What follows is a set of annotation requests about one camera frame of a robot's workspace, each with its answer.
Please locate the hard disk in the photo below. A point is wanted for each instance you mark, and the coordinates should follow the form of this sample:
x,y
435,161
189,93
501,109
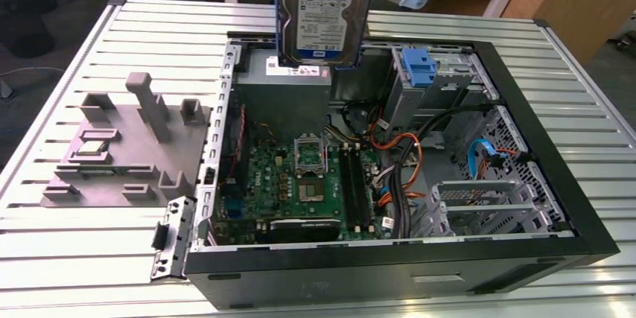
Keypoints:
x,y
323,24

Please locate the grey metal disk bay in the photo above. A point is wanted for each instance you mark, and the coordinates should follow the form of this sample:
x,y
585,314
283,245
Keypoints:
x,y
497,184

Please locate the blue drive cage latch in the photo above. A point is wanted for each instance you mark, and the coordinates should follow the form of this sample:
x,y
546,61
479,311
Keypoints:
x,y
421,68

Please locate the grey metal drive cage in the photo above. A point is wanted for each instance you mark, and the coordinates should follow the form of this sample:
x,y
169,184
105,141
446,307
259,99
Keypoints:
x,y
447,68

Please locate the grey power supply unit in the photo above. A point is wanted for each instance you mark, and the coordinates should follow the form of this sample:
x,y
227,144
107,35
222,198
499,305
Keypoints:
x,y
283,109

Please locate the black RAM slot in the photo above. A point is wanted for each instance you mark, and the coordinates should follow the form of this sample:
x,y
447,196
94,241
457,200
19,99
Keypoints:
x,y
363,184
350,184

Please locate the green motherboard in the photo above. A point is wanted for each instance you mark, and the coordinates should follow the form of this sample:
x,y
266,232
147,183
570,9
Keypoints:
x,y
269,184

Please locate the CPU socket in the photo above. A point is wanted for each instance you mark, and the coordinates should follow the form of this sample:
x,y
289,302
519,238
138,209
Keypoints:
x,y
313,191

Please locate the silver CPU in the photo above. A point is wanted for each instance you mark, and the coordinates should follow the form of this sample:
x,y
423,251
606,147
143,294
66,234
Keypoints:
x,y
91,147

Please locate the black graphics card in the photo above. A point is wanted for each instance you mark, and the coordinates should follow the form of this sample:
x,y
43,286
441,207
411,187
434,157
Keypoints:
x,y
303,226

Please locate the grey parts rack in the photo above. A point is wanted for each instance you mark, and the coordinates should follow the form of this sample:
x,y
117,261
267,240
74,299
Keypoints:
x,y
134,187

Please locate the green RAM stick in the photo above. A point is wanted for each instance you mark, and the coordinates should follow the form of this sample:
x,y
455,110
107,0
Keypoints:
x,y
99,172

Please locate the black open PC case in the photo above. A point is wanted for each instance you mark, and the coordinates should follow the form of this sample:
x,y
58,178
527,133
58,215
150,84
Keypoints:
x,y
349,280

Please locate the grey metal card bracket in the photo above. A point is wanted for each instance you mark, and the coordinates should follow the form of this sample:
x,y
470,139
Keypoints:
x,y
174,228

